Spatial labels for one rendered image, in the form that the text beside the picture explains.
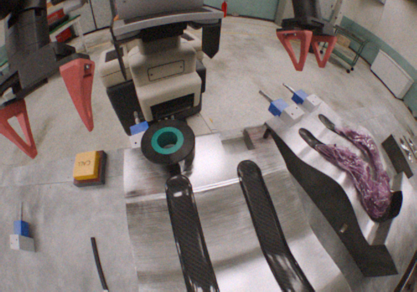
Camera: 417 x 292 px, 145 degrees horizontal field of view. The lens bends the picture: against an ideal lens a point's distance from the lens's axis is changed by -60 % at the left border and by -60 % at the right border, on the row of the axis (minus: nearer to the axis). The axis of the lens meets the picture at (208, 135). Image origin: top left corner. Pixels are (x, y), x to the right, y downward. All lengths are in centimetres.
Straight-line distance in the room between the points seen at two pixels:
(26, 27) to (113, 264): 37
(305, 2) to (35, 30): 38
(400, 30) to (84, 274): 815
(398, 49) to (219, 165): 763
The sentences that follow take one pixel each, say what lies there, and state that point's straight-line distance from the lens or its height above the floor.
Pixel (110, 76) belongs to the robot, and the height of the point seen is 76.
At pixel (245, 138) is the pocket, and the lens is 31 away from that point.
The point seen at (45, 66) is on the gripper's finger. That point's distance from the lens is 17.
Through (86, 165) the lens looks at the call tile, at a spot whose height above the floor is 84.
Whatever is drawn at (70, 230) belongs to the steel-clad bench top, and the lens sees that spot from 42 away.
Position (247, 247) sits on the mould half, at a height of 88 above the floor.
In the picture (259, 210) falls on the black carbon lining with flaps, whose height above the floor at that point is 88.
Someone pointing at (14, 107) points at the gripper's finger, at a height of 105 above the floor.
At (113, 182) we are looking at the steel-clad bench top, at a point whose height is 80.
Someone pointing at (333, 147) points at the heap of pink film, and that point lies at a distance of 39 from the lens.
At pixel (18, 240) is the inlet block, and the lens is 50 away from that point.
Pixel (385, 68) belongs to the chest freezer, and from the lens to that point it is 682.
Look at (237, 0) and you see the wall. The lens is 569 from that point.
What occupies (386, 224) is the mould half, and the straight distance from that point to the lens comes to 45.
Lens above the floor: 111
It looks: 53 degrees down
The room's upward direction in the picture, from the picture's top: 5 degrees clockwise
